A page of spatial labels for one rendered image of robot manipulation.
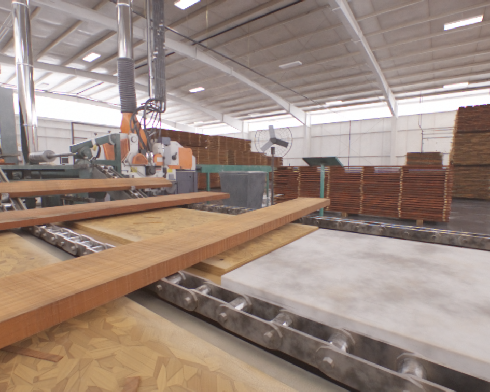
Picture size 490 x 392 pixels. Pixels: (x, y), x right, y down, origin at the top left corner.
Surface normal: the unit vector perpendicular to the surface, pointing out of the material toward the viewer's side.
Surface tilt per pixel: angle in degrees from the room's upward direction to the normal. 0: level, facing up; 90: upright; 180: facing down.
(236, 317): 90
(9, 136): 90
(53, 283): 0
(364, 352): 90
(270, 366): 0
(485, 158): 90
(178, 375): 0
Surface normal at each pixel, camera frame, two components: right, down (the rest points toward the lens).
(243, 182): -0.60, 0.14
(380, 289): 0.00, -0.99
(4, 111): 0.80, 0.06
